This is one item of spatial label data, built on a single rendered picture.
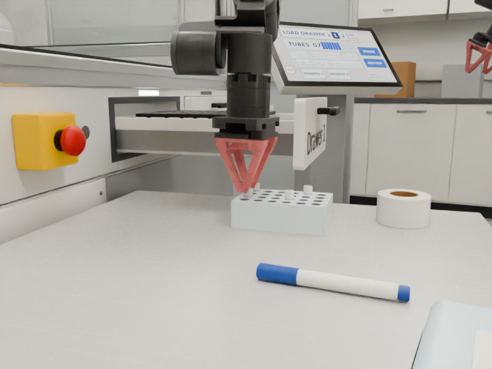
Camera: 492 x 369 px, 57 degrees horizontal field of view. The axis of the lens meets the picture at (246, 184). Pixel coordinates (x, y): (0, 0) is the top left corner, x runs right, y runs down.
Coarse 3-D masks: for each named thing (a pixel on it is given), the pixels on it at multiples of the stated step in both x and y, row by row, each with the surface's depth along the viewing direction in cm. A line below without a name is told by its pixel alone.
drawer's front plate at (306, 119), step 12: (300, 108) 68; (312, 108) 75; (300, 120) 69; (312, 120) 76; (324, 120) 93; (300, 132) 69; (312, 132) 77; (324, 132) 94; (300, 144) 70; (312, 144) 77; (324, 144) 95; (300, 156) 70; (312, 156) 78; (300, 168) 70
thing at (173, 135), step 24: (120, 120) 80; (144, 120) 78; (168, 120) 77; (192, 120) 76; (288, 120) 72; (120, 144) 80; (144, 144) 79; (168, 144) 78; (192, 144) 76; (288, 144) 72
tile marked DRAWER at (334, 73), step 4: (328, 72) 162; (332, 72) 163; (336, 72) 164; (340, 72) 164; (344, 72) 165; (348, 72) 166; (332, 76) 162; (336, 76) 162; (340, 76) 163; (344, 76) 164; (348, 76) 165
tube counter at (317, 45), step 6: (312, 42) 168; (318, 42) 169; (324, 42) 170; (330, 42) 171; (336, 42) 173; (342, 42) 174; (348, 42) 175; (318, 48) 167; (324, 48) 168; (330, 48) 170; (336, 48) 171; (342, 48) 172; (348, 48) 173
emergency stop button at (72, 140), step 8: (64, 128) 58; (72, 128) 58; (80, 128) 59; (64, 136) 57; (72, 136) 58; (80, 136) 59; (64, 144) 57; (72, 144) 58; (80, 144) 59; (64, 152) 58; (72, 152) 58; (80, 152) 59
